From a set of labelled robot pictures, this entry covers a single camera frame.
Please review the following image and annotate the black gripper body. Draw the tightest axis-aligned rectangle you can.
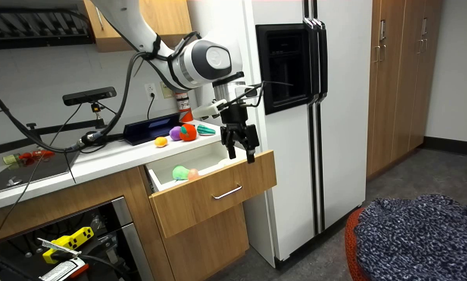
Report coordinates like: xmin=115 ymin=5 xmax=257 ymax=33
xmin=220 ymin=102 xmax=259 ymax=142

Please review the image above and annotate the wooden drawer with white interior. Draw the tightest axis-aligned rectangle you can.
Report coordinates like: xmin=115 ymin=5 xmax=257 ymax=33
xmin=143 ymin=139 xmax=278 ymax=241

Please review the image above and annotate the teal toy piece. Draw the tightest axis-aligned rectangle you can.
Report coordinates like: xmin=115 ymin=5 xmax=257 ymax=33
xmin=195 ymin=124 xmax=217 ymax=138

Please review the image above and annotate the red orange toy fruit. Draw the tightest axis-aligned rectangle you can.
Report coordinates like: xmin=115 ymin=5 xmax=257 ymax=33
xmin=178 ymin=122 xmax=198 ymax=144

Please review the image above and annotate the red white bottle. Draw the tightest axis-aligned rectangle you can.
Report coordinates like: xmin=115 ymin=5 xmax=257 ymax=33
xmin=174 ymin=91 xmax=195 ymax=125

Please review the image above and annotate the white refrigerator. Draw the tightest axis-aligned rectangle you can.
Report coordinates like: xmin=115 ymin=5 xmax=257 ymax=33
xmin=190 ymin=0 xmax=373 ymax=270

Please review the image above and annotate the purple toy fruit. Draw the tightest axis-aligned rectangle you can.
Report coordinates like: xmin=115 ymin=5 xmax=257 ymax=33
xmin=168 ymin=125 xmax=184 ymax=142

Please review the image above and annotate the green toy ball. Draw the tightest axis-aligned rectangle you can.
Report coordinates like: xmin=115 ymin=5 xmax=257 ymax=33
xmin=170 ymin=164 xmax=190 ymax=183

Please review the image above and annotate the wooden counter cabinet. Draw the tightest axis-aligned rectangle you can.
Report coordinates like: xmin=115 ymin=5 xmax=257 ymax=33
xmin=0 ymin=167 xmax=251 ymax=281

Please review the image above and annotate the black glossy built-in appliance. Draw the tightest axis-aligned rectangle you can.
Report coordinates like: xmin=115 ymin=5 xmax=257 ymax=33
xmin=0 ymin=195 xmax=151 ymax=281

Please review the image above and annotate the tall wooden cupboard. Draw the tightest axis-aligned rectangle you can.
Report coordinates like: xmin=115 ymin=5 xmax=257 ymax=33
xmin=365 ymin=0 xmax=445 ymax=181

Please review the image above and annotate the yellow plastic tool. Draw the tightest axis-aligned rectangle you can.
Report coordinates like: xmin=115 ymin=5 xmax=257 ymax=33
xmin=40 ymin=225 xmax=96 ymax=266

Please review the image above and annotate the blue knitted blanket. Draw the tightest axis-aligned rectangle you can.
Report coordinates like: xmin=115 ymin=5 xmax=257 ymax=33
xmin=354 ymin=194 xmax=467 ymax=281

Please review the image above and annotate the red green plastic toy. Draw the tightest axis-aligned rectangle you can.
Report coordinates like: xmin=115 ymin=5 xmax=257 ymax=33
xmin=1 ymin=149 xmax=56 ymax=169

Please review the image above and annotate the black counter mat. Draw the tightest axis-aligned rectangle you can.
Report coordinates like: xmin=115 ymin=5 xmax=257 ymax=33
xmin=0 ymin=152 xmax=81 ymax=195

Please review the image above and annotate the silver drawer handle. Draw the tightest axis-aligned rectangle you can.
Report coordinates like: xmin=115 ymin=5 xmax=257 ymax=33
xmin=210 ymin=183 xmax=245 ymax=203

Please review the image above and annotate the white wall outlet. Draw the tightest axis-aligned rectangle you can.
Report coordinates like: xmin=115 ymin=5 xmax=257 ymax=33
xmin=143 ymin=81 xmax=159 ymax=100

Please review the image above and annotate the black refrigerator door handle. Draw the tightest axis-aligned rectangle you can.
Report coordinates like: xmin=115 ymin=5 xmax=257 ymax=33
xmin=315 ymin=19 xmax=329 ymax=103
xmin=303 ymin=17 xmax=318 ymax=106

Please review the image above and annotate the wooden wall cabinet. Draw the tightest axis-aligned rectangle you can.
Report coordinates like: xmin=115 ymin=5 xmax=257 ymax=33
xmin=82 ymin=0 xmax=193 ymax=53

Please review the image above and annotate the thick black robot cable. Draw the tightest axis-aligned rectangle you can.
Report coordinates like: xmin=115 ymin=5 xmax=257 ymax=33
xmin=0 ymin=52 xmax=143 ymax=156

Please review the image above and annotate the black stereo camera bar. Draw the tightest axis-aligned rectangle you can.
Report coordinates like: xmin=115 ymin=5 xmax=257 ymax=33
xmin=60 ymin=86 xmax=118 ymax=108

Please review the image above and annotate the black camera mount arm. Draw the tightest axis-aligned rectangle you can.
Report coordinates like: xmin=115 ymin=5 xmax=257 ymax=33
xmin=0 ymin=100 xmax=107 ymax=158

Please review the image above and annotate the black wall rack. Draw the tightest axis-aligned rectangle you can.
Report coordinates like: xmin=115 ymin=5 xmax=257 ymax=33
xmin=0 ymin=5 xmax=96 ymax=52

